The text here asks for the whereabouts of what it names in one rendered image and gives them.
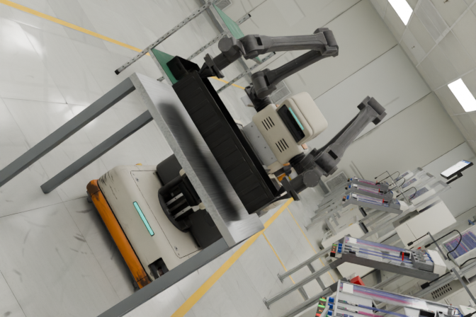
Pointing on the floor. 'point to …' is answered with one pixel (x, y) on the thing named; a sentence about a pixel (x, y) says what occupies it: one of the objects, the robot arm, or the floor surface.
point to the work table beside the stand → (166, 114)
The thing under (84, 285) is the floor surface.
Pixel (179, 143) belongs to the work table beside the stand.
